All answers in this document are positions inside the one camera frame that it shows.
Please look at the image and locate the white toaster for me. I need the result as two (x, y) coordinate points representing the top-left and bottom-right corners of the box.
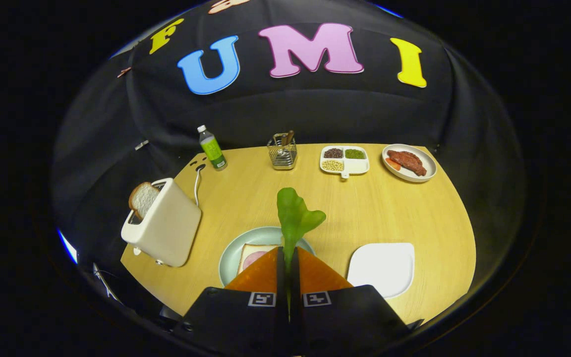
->
(121, 178), (202, 267)

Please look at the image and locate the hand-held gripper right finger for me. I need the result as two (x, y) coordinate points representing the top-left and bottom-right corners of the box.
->
(290, 246), (423, 356)

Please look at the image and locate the black backdrop cloth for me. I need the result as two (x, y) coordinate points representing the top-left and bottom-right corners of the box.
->
(50, 0), (529, 308)

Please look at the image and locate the red meat slice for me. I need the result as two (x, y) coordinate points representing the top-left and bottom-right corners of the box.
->
(388, 150), (427, 177)

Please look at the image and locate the toasted bread slice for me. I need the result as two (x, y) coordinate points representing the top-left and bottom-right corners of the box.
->
(128, 181), (160, 220)

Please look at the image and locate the white divided dish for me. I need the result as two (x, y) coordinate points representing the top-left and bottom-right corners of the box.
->
(320, 145), (370, 179)

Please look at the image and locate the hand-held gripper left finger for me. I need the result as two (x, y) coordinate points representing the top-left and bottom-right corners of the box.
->
(174, 246), (288, 356)

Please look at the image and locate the pale green round plate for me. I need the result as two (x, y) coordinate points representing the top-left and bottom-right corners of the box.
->
(219, 227), (316, 287)

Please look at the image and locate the green lettuce leaf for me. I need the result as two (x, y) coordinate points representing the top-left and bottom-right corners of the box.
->
(277, 187), (327, 318)

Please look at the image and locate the white toaster cable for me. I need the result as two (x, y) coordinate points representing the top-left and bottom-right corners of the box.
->
(194, 164), (207, 206)

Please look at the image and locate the white round plate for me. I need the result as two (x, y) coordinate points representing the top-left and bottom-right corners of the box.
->
(382, 144), (437, 183)

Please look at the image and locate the white leaf-shaped plate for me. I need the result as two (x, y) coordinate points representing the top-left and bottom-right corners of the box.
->
(347, 242), (415, 299)

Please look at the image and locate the wire utensil holder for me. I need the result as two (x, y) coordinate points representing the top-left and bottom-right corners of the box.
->
(267, 133), (298, 171)

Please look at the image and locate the pink ham slice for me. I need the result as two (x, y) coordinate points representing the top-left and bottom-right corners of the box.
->
(243, 250), (267, 271)

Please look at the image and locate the green label plastic bottle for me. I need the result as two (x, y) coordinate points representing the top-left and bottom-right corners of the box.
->
(197, 124), (228, 171)

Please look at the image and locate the white bread slice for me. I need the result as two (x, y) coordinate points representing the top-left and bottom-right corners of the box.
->
(237, 244), (279, 276)

